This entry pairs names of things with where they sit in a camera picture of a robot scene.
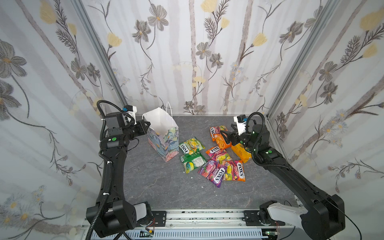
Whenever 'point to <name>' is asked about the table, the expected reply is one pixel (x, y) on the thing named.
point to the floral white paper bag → (163, 133)
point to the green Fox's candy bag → (192, 161)
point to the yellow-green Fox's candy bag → (191, 146)
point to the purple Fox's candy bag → (213, 171)
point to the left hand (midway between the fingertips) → (147, 118)
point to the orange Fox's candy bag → (238, 171)
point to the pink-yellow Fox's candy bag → (217, 154)
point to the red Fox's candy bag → (215, 130)
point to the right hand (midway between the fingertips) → (226, 125)
